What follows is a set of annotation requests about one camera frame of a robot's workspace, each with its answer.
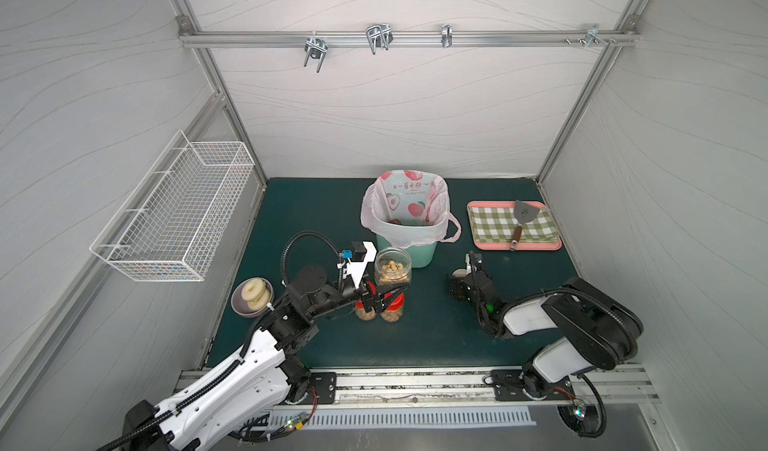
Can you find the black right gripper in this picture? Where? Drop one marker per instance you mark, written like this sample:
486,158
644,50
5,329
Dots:
470,283

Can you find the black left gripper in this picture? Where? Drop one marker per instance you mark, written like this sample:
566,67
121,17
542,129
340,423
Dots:
368,295

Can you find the glass peanut jar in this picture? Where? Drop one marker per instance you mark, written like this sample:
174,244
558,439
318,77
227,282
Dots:
392,266

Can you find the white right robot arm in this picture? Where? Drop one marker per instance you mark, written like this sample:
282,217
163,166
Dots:
597,331

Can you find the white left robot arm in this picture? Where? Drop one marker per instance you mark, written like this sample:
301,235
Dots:
265,370

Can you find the red lid peanut jar left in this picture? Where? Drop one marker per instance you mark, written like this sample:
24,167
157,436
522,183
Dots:
365,312

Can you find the mint green trash bin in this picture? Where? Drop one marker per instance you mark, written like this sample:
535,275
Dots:
421,256

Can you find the green white checkered cloth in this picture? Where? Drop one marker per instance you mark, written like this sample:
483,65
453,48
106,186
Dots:
496,225

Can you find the pink plastic tray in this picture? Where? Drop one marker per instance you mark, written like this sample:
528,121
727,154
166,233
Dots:
505,246

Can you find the pink white plastic bin bag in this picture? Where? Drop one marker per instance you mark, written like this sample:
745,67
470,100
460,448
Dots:
410,208

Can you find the grey bowl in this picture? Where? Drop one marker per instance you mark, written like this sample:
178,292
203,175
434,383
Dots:
238,305

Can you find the metal hook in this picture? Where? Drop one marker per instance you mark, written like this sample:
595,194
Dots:
315,49
379,36
446,36
592,38

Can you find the aluminium crossbar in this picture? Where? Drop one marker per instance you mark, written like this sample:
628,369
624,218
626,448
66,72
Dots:
401,39

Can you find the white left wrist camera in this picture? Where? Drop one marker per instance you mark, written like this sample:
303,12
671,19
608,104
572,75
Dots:
355,260

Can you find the steel spatula wooden handle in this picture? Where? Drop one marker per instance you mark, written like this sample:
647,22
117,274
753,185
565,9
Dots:
524,213

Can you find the white slotted cable duct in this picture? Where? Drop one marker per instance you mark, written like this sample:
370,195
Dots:
421,418

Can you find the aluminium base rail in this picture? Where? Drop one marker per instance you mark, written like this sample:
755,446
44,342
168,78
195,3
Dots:
458,386

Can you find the white wire basket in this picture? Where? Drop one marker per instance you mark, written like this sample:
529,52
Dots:
171,224

